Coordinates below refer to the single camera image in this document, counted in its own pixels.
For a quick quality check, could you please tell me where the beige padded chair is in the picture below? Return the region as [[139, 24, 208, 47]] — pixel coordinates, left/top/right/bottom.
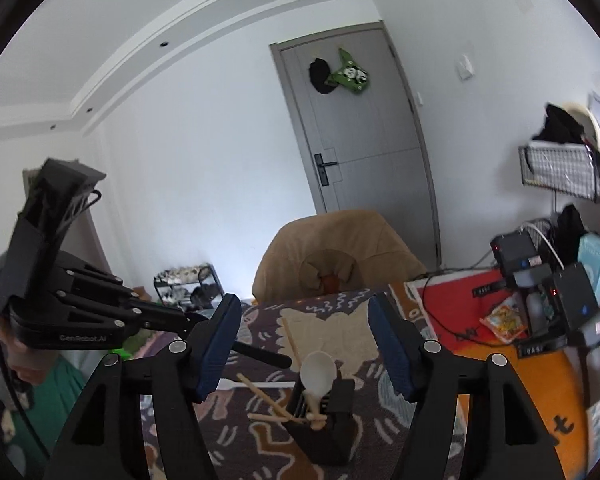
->
[[252, 210, 428, 303]]

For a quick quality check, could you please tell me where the orange cat mat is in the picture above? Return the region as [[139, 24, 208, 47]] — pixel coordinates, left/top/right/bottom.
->
[[404, 265, 600, 480]]

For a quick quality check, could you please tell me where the black shoe rack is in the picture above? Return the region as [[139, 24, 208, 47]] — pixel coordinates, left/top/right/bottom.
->
[[153, 263, 226, 318]]

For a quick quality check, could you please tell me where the green plush bag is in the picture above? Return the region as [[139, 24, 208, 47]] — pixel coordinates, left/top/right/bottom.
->
[[328, 48, 371, 96]]

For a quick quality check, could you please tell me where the teal box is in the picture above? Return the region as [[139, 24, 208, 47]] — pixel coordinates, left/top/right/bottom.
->
[[577, 233, 600, 306]]

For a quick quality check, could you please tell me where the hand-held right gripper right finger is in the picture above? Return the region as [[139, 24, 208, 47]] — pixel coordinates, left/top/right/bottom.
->
[[367, 292, 566, 480]]

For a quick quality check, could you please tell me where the black door handle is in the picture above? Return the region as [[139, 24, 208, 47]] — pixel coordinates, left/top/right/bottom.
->
[[313, 152, 338, 184]]

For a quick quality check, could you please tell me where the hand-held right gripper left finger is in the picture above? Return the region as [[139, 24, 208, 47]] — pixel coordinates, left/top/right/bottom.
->
[[42, 293, 242, 480]]

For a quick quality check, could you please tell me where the white plastic spoon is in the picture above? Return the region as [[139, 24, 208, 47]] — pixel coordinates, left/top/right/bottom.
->
[[300, 351, 338, 407]]

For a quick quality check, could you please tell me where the black cloth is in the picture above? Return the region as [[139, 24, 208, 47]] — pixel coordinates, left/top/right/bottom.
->
[[532, 103, 588, 146]]

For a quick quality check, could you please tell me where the white plastic fork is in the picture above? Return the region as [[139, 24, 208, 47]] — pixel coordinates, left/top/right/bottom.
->
[[217, 380, 297, 391]]

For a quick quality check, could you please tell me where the colourful snack packet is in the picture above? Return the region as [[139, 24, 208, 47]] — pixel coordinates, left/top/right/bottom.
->
[[480, 295, 528, 345]]

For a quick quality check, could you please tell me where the black bag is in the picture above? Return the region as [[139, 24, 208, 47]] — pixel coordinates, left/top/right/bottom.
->
[[555, 205, 588, 256]]

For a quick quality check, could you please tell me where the printed purple blanket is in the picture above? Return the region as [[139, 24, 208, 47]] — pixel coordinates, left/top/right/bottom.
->
[[140, 287, 476, 480]]

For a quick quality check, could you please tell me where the black hat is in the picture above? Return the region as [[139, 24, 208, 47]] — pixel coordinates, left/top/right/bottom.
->
[[308, 57, 338, 95]]

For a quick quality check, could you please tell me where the black device on stand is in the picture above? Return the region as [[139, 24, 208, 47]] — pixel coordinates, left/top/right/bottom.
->
[[517, 262, 600, 411], [490, 232, 553, 291]]

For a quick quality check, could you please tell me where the black utensil holder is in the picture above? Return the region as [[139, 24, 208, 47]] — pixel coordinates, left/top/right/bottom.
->
[[282, 377, 357, 466]]

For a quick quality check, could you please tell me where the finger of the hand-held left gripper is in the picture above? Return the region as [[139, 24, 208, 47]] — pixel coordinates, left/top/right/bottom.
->
[[231, 341, 293, 367], [55, 251, 210, 337]]

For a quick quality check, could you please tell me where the black wire basket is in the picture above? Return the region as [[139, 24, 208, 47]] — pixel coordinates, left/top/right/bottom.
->
[[518, 142, 600, 203]]

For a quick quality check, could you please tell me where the cream round hat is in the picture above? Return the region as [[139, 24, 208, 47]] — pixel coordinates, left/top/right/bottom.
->
[[562, 101, 600, 151]]

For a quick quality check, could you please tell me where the white light switch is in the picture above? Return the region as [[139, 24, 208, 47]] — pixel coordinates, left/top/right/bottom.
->
[[455, 52, 476, 81]]

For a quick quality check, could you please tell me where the green cloth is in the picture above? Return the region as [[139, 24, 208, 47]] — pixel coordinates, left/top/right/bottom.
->
[[10, 355, 88, 466]]

